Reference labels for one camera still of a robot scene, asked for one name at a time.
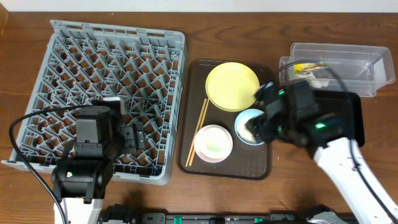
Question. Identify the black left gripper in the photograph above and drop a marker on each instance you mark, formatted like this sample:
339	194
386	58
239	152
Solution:
132	138

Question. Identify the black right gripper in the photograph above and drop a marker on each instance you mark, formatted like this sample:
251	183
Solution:
262	125

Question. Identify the green snack wrapper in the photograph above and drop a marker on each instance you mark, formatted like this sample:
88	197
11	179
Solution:
301	68

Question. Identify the light blue bowl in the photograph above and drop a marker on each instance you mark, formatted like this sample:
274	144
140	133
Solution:
241	129

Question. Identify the white small cup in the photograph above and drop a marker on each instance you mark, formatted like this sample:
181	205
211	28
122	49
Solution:
214	142

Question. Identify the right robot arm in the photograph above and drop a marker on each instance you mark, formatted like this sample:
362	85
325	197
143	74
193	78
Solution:
346	167

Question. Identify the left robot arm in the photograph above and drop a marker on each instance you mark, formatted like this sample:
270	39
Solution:
86	167

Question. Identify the black waste tray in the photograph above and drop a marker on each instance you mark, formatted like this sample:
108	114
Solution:
339	105

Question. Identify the grey dishwasher rack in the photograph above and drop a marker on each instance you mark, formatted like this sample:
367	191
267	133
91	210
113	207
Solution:
86	62

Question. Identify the crumpled white tissue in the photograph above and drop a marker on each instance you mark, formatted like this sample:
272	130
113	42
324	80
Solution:
316	78

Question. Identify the rice and food scraps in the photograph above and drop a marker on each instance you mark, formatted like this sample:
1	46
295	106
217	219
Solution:
248	135

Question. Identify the yellow plate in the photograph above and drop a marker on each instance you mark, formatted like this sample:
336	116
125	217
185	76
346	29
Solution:
231	86

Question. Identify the dark brown serving tray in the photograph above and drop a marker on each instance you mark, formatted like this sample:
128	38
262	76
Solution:
245	161

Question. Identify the wooden chopstick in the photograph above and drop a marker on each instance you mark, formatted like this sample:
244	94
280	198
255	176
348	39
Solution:
198	135
196	130

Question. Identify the clear plastic bin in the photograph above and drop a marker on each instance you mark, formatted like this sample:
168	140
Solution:
363	69

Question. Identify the pink plate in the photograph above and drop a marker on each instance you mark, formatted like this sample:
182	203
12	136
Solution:
221	157

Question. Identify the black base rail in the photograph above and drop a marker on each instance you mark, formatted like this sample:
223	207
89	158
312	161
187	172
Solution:
217	218

